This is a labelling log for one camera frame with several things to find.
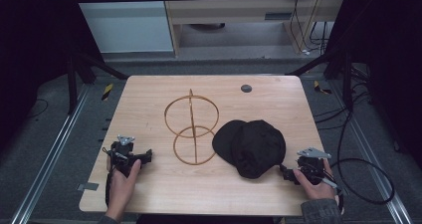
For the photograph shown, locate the black cap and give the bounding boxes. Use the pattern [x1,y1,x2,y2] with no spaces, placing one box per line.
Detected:
[211,118,288,180]

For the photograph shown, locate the black floor cables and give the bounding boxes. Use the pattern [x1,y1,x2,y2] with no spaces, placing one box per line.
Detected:
[313,64,374,132]

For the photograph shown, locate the grey tape patch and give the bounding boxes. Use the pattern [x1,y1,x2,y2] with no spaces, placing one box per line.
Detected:
[77,181,101,192]

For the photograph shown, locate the black looped gripper cable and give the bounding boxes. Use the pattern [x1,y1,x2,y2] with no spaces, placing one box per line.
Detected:
[326,111,396,215]

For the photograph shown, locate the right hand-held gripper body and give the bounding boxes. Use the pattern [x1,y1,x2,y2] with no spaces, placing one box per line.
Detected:
[296,146,333,186]

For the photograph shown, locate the yellow black striped tape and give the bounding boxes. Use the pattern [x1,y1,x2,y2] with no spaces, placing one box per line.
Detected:
[313,80,332,96]
[101,83,114,103]

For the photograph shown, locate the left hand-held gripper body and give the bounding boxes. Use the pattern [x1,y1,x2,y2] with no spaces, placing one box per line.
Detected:
[108,134,144,178]

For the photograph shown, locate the bundle of hanging cables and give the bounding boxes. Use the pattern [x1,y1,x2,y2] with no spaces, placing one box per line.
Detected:
[289,0,330,57]

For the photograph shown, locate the golden wire hat stand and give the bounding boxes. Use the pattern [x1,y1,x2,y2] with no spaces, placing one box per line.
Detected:
[163,88,221,166]

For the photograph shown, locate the person's left hand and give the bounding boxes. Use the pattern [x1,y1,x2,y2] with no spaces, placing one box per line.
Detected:
[105,159,142,222]

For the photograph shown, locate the light wooden desk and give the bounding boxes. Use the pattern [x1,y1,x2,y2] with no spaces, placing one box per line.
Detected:
[160,0,350,58]

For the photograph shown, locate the white cabinet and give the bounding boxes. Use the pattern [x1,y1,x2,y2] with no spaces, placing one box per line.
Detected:
[69,0,175,55]

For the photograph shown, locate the aluminium floor rail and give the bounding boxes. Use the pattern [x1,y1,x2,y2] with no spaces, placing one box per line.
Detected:
[9,84,92,224]
[326,79,415,224]

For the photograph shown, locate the black metal stand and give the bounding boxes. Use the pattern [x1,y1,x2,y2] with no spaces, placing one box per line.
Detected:
[65,49,129,116]
[286,49,355,112]

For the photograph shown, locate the person's right hand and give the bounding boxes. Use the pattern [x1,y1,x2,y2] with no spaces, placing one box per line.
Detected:
[293,158,338,202]

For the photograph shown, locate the black short gripper cable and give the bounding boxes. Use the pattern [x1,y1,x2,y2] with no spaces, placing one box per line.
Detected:
[102,146,113,208]

